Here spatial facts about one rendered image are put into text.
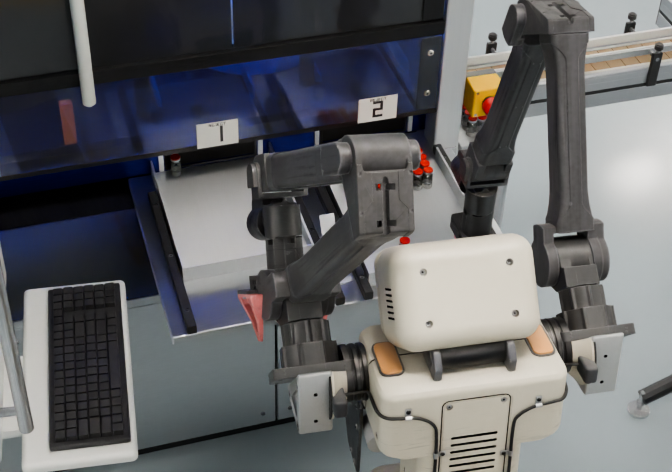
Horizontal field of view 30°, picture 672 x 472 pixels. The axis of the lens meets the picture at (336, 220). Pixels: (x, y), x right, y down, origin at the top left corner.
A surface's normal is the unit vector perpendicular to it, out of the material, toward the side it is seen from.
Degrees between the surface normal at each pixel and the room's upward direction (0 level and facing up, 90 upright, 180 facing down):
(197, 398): 90
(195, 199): 0
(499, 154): 104
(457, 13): 90
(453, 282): 48
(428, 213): 0
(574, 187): 58
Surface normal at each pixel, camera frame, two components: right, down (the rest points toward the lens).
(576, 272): 0.21, -0.22
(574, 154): 0.24, 0.14
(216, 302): 0.03, -0.76
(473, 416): 0.20, 0.54
